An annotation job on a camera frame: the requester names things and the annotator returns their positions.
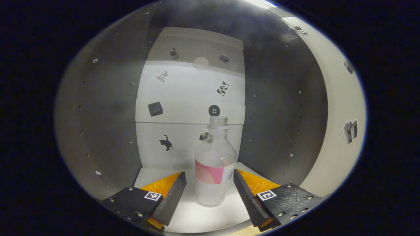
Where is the clear bottle with pink label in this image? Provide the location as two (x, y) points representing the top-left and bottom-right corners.
(195, 116), (237, 207)

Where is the dark grey cabinet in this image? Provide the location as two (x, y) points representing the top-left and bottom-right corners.
(54, 0), (328, 235)

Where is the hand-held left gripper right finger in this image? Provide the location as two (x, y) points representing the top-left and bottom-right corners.
(233, 168), (324, 231)

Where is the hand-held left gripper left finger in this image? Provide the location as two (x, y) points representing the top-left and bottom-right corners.
(100, 171), (187, 230)

